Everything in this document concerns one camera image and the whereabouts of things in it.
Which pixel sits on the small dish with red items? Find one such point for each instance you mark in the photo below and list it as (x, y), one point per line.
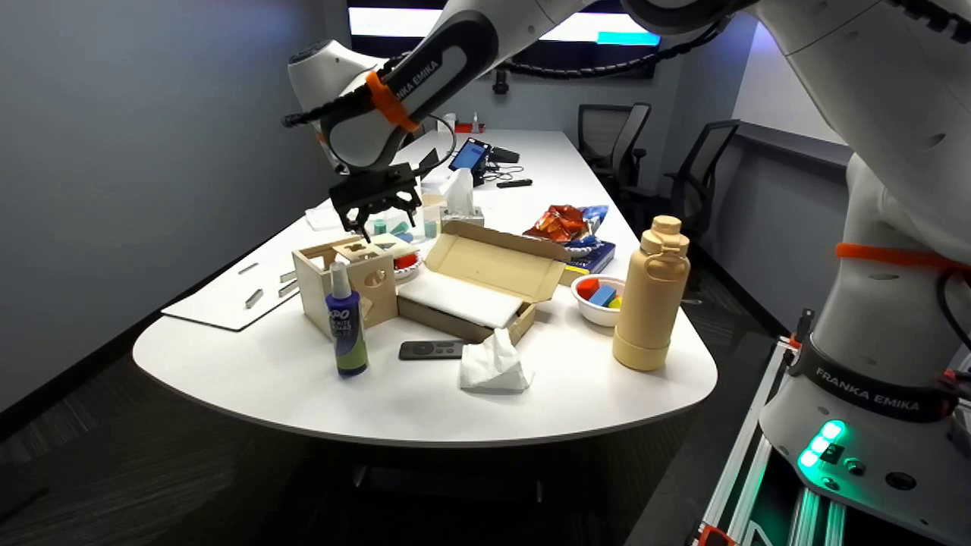
(409, 261)

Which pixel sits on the open cardboard box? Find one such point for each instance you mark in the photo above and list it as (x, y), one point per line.
(496, 268)

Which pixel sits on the large blue block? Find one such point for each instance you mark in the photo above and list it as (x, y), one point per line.
(605, 295)

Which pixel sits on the wall mounted screen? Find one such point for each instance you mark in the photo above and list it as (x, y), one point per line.
(504, 25)

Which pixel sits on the red block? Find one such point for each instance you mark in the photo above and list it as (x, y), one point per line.
(587, 289)

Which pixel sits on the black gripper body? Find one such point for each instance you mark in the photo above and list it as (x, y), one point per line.
(378, 188)

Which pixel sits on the clear plastic container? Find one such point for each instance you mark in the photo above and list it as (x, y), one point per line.
(394, 229)

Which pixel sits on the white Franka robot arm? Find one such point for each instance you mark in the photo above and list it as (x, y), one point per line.
(889, 152)

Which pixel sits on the wooden toy box lid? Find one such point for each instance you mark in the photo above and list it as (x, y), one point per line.
(357, 251)

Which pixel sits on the crumpled white tissue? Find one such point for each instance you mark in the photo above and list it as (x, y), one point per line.
(494, 364)

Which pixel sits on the black office chair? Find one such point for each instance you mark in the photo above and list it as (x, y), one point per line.
(702, 177)
(610, 140)

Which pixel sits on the small black phone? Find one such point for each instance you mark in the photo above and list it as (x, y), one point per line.
(433, 349)

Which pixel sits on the black remote control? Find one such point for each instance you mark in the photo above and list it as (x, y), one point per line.
(515, 182)

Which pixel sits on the white foam sheet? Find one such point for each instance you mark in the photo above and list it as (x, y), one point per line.
(459, 298)

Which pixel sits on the robot stand frame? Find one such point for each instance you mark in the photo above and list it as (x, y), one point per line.
(748, 474)

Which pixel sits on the green glass bottle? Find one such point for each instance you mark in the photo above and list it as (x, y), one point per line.
(348, 333)

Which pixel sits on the blue and yellow book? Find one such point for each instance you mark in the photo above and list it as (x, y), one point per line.
(596, 256)

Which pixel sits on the wooden shape sorter toy box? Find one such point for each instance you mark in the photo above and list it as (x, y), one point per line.
(368, 298)

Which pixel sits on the white tissue sheet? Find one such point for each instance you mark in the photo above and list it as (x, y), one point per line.
(459, 186)

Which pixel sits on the patterned tissue box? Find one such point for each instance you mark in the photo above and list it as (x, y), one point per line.
(464, 214)

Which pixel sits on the red chips bag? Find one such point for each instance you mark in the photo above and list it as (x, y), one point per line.
(563, 223)

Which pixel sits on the white bowl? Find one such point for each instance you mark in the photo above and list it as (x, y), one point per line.
(596, 313)

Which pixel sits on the beige water bottle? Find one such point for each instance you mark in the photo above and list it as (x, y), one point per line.
(651, 303)

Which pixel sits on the blue plastic pouch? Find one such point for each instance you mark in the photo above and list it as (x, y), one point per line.
(596, 214)

